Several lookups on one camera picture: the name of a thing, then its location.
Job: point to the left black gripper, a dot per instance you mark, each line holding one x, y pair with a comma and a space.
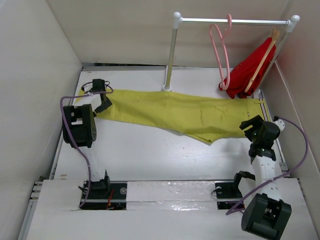
106, 105

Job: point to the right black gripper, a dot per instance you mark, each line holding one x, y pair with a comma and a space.
256, 122

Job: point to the yellow-green trousers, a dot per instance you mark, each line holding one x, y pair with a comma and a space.
205, 119

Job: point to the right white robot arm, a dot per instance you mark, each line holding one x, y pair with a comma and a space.
266, 215

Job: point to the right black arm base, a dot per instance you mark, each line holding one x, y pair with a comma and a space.
227, 192

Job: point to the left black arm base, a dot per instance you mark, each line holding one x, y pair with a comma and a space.
104, 195

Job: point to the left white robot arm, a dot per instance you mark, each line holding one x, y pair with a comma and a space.
79, 127

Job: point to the red shorts on hanger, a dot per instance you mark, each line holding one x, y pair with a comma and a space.
240, 76

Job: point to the wooden clothes hanger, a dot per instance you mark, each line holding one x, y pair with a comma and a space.
274, 37

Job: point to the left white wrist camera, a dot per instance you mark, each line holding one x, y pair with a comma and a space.
86, 88

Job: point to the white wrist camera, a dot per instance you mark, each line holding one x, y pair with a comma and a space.
279, 122
86, 88

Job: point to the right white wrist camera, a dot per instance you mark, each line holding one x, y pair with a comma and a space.
279, 122

